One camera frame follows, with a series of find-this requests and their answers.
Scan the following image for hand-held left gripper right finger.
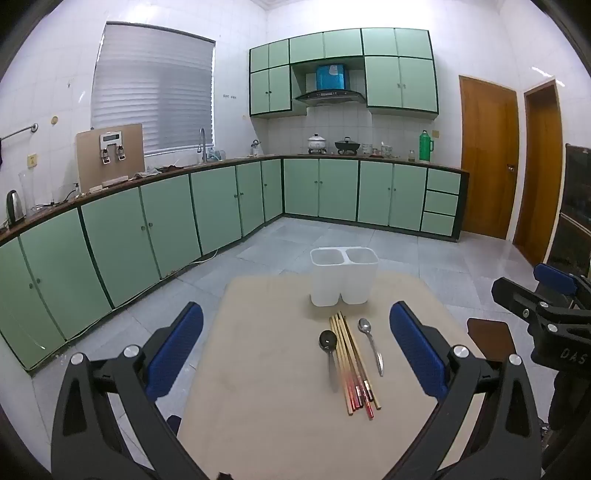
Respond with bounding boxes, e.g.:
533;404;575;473
389;301;543;480

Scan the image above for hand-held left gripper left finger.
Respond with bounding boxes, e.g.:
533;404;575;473
51;301;218;480

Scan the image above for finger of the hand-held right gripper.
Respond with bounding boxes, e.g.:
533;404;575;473
534;263;591;301
491;276;563;325

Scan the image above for silver metal spoon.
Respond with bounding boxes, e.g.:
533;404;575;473
358;318;385;377

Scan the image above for red-handled bamboo chopstick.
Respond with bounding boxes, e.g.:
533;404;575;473
329;316;352;415
335;315;363;410
337;314;373;420
332;316;357;412

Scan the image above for black spoon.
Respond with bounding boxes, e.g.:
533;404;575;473
318;330;340;393

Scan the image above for white two-compartment utensil holder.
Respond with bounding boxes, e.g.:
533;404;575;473
310;247;379;308

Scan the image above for brown stool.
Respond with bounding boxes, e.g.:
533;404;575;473
466;318;513;363

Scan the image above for dark glass cabinet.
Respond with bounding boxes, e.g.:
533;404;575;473
545;143;591;280

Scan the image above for wooden door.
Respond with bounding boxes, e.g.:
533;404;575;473
458;75;519;240
513;79;564;267

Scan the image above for green base cabinets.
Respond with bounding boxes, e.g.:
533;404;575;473
0;156;470;372

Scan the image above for wooden board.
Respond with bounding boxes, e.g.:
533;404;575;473
75;123;146;192

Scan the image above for steel electric kettle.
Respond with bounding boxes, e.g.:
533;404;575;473
6;189;27;228

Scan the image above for clear plastic jug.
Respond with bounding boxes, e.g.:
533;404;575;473
18;171;38;216

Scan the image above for white water dispenser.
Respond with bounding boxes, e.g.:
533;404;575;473
99;131;127;165

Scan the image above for white window blind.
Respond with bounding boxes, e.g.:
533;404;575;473
91;22;216;157

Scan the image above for metal towel bar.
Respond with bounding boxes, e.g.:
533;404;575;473
0;123;39;141

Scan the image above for range hood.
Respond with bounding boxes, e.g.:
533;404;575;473
294;64;365;108

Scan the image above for green wall cabinets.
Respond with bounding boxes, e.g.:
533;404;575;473
249;28;439;121

